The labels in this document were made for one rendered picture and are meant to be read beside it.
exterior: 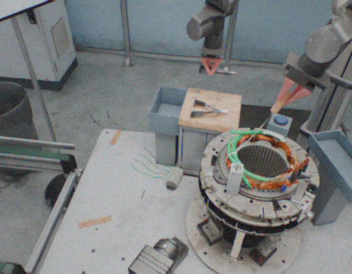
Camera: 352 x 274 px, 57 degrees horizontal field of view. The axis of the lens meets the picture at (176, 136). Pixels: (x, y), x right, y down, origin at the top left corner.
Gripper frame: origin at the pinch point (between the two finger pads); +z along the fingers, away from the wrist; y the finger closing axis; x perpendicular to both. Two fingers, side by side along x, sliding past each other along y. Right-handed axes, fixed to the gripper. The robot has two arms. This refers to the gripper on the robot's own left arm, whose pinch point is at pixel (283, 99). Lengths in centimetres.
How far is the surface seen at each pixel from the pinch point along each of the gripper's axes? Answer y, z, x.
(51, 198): -68, 162, 31
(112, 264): -13, 65, -25
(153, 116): -27.8, 37.9, 13.7
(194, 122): -14.7, 31.7, 15.2
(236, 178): 1.4, 18.2, -11.3
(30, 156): -66, 84, 3
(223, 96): -10.9, 28.5, 32.7
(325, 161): 25.5, 19.0, 16.8
